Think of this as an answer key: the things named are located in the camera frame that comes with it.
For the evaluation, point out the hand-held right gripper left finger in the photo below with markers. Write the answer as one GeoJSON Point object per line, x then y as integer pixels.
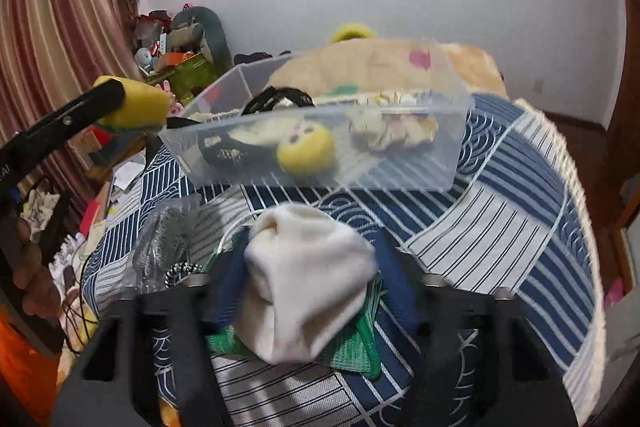
{"type": "Point", "coordinates": [226, 294]}

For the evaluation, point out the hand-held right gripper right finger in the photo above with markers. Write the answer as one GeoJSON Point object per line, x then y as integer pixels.
{"type": "Point", "coordinates": [397, 282]}

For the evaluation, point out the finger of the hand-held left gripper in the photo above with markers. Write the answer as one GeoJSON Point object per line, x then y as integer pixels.
{"type": "Point", "coordinates": [82, 109]}

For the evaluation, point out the yellow sponge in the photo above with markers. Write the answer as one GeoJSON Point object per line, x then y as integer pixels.
{"type": "Point", "coordinates": [137, 104]}

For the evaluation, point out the white sock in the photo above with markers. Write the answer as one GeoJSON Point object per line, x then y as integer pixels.
{"type": "Point", "coordinates": [300, 287]}

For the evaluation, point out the clear plastic bin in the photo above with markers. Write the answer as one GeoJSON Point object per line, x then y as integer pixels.
{"type": "Point", "coordinates": [320, 147]}

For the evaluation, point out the person's left hand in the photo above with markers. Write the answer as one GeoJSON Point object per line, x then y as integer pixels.
{"type": "Point", "coordinates": [32, 272]}

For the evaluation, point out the green mesh cloth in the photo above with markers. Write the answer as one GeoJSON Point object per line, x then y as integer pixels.
{"type": "Point", "coordinates": [350, 347]}

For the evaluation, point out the steel scrubber in plastic bag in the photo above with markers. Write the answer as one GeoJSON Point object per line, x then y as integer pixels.
{"type": "Point", "coordinates": [157, 249]}

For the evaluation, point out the striped pink curtain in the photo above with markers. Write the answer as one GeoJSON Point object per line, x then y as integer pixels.
{"type": "Point", "coordinates": [65, 7]}

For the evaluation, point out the green cardboard box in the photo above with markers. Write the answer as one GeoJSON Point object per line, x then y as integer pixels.
{"type": "Point", "coordinates": [192, 72]}

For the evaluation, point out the blue white patchwork blanket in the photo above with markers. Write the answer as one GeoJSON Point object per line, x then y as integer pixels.
{"type": "Point", "coordinates": [500, 217]}

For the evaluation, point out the black mesh pouch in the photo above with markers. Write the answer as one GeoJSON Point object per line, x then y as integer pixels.
{"type": "Point", "coordinates": [225, 152]}

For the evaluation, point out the cream patterned cloth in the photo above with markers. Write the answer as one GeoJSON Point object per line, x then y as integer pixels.
{"type": "Point", "coordinates": [395, 122]}

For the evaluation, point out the yellow round plush toy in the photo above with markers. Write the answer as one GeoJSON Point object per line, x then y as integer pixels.
{"type": "Point", "coordinates": [306, 150]}

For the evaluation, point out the orange cloth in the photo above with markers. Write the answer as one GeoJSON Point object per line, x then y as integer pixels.
{"type": "Point", "coordinates": [22, 382]}

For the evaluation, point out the black braided band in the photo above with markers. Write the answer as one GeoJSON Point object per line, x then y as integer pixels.
{"type": "Point", "coordinates": [277, 99]}

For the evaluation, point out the beige fleece blanket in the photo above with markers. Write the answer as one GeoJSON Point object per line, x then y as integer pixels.
{"type": "Point", "coordinates": [380, 67]}

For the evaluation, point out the yellow plush item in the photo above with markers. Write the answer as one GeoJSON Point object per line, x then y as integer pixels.
{"type": "Point", "coordinates": [351, 32]}

